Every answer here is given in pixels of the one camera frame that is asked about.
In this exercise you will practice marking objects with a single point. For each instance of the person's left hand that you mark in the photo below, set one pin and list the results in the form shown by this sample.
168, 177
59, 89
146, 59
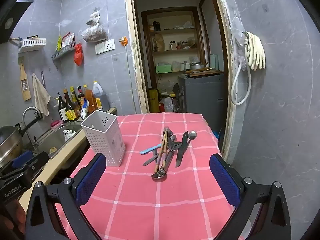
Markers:
13, 212

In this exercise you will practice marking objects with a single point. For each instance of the glass jar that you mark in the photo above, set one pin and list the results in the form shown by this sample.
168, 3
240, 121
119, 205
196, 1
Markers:
172, 45

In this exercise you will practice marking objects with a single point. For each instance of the pale green bottle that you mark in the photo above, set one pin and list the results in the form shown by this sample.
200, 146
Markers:
214, 61

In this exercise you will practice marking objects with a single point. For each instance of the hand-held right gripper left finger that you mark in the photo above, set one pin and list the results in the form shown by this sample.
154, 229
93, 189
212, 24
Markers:
90, 177

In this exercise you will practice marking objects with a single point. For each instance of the metal sink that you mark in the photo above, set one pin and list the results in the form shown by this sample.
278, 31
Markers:
50, 137

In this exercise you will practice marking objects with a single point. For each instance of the orange oil bottle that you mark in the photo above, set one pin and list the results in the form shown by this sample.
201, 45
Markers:
89, 100

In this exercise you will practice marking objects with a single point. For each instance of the clear bag of dried goods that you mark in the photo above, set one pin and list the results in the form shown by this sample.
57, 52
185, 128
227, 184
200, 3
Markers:
94, 33

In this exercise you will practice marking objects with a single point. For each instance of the large clear oil jug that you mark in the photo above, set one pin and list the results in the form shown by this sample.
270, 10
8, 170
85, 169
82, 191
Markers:
101, 97

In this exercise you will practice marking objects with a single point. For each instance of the white wall switch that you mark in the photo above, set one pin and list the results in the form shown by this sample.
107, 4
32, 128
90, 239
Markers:
100, 48

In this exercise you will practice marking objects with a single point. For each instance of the white cup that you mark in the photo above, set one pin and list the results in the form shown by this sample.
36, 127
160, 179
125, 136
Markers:
68, 135

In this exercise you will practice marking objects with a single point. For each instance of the black range hood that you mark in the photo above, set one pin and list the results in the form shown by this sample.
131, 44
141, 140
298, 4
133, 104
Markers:
15, 17

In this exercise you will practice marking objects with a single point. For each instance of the brown paper bag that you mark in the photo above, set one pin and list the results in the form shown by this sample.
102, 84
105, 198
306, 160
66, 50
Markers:
158, 42

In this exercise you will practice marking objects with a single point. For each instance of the dark bottle with yellow label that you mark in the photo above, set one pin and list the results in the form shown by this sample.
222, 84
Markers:
70, 112

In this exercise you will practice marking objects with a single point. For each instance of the red seasoning packets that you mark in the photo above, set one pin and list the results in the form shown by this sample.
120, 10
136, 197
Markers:
68, 39

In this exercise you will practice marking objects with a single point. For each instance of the yellow container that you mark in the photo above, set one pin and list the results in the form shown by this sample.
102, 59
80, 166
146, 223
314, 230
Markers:
153, 100

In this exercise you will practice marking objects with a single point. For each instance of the white wall basket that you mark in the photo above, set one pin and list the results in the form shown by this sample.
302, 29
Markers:
32, 43

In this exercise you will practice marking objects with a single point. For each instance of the wooden chopstick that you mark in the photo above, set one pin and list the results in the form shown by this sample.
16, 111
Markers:
159, 156
164, 155

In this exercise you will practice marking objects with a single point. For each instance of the red-capped dark bottle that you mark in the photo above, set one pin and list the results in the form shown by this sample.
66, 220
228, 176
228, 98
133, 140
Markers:
80, 95

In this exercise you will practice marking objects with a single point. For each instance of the small metal knife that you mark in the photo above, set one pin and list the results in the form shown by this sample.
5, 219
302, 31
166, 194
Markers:
150, 160

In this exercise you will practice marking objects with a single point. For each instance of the worn door frame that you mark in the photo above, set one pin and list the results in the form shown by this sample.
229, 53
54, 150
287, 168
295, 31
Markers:
132, 55

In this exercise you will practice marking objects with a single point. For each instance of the metal peeler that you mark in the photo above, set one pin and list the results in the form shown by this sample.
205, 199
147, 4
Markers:
160, 176

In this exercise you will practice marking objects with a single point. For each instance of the beige towel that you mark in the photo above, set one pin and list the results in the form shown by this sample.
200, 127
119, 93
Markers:
41, 97

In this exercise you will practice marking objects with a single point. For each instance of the metal wall shelf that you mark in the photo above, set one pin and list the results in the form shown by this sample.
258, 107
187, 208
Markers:
62, 52

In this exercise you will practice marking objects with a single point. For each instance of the green box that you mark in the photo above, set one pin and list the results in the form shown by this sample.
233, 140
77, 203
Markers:
163, 69

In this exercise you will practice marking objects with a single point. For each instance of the blue and white packet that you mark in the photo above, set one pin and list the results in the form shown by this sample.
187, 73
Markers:
84, 110

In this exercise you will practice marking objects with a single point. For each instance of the white wall socket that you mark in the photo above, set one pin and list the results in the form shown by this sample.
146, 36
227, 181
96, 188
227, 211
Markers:
109, 45

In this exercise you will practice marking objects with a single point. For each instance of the yellow seasoning packet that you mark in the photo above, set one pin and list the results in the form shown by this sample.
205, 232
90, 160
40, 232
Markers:
59, 43

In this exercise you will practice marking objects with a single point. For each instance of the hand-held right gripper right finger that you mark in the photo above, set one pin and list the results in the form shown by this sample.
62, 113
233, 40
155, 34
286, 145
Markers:
223, 177

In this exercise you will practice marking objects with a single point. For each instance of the pink soap dish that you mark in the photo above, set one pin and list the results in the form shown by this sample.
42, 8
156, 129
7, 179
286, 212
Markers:
56, 124

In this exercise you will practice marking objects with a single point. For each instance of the metal pot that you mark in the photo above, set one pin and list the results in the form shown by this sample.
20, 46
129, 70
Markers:
196, 66

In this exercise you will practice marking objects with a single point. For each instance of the beige kitchen counter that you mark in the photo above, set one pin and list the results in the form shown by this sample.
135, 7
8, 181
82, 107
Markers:
66, 152

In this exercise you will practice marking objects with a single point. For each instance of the pink checkered tablecloth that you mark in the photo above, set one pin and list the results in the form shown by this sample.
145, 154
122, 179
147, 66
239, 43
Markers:
150, 200

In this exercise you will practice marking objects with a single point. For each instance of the red plastic bag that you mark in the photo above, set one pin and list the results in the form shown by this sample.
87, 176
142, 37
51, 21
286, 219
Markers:
78, 55

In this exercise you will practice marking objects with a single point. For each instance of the white plastic jug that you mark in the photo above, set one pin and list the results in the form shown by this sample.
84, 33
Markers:
167, 105

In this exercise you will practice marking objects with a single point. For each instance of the blue plastic bag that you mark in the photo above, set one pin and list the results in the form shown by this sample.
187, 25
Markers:
217, 135

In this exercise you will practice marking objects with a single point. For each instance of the yellow sponge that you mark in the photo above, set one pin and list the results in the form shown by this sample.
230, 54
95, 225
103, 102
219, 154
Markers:
53, 150

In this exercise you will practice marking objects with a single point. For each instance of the white perforated utensil holder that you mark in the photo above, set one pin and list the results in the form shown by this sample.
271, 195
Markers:
105, 140

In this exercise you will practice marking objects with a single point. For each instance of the hanging metal tool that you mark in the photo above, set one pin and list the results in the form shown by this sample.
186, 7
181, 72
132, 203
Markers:
43, 80

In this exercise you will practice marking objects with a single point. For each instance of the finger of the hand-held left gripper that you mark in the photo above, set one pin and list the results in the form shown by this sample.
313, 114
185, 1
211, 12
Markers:
37, 161
22, 158

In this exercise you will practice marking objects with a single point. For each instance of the white plastic bag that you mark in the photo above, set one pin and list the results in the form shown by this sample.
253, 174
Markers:
93, 17

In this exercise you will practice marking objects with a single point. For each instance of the dark kitchen knife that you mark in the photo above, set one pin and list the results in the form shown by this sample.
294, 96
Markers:
180, 152

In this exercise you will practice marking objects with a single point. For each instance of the cream rubber gloves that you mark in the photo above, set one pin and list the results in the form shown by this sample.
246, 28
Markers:
256, 52

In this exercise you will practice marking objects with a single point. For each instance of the metal wok with lid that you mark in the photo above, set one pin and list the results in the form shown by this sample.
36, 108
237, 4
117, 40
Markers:
8, 145

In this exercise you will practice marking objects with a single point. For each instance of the yellow-capped sauce bottle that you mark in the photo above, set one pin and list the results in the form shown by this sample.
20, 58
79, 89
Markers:
75, 100

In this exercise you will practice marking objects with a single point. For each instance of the round metal spoon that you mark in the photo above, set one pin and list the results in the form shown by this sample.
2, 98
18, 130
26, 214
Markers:
192, 135

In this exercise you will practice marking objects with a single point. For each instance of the metal faucet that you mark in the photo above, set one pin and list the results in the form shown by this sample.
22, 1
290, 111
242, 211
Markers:
28, 120

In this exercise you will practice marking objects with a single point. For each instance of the wooden boards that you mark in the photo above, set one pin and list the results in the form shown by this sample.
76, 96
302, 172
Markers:
203, 72

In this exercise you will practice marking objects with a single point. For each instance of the wooden grater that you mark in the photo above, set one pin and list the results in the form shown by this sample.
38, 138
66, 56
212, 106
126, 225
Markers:
24, 85

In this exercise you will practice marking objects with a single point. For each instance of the orange wall plug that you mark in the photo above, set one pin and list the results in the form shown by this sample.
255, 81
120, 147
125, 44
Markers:
123, 41

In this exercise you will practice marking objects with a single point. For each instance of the wooden shelf cabinet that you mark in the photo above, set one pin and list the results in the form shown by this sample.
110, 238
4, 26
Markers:
175, 31

